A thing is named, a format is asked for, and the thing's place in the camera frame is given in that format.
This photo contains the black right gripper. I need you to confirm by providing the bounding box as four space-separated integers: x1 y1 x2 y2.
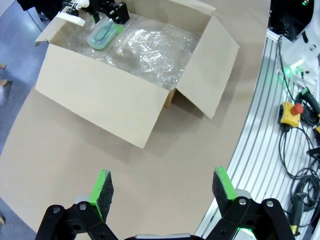
87 0 130 35

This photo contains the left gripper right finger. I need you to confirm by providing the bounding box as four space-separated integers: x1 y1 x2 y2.
207 165 296 240

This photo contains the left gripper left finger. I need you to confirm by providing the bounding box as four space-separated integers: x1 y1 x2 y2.
34 169 120 240

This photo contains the green glasses case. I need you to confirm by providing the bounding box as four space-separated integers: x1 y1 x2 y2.
86 19 119 51

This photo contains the cardboard box holding glasses cases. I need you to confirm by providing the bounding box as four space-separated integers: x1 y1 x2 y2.
34 0 241 150

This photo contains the bubble wrap sheet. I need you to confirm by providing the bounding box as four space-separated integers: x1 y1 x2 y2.
61 13 203 91

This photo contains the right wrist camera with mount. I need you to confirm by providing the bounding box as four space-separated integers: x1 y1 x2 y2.
56 0 90 26

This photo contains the black emergency stop cable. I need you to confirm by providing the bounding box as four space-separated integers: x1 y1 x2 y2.
278 128 320 181

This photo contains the dark green enabling handle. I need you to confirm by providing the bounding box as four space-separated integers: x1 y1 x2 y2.
290 192 308 237
296 87 320 119

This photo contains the coiled black cable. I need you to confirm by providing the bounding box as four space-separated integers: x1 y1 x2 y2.
289 172 320 227

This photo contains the thin black cable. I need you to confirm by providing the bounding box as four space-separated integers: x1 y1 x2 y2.
276 34 297 103

